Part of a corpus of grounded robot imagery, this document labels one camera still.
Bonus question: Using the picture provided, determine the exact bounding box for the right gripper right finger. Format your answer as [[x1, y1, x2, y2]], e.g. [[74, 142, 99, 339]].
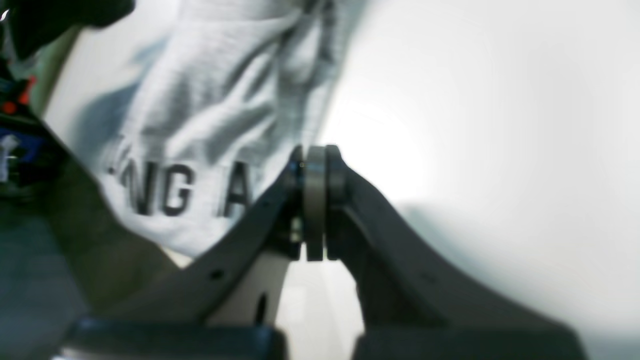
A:
[[326, 145, 587, 360]]

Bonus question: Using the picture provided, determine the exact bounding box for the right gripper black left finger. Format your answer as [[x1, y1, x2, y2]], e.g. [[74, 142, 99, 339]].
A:
[[55, 146, 326, 360]]

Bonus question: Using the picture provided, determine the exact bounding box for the grey t-shirt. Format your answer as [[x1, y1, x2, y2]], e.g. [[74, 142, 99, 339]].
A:
[[73, 0, 364, 258]]

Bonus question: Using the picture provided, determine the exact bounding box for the blue and black clutter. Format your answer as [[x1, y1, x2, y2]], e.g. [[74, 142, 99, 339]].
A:
[[0, 58, 67, 199]]

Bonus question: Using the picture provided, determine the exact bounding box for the dark navy cloth pile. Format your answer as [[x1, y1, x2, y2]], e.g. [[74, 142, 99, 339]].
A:
[[1, 0, 137, 60]]

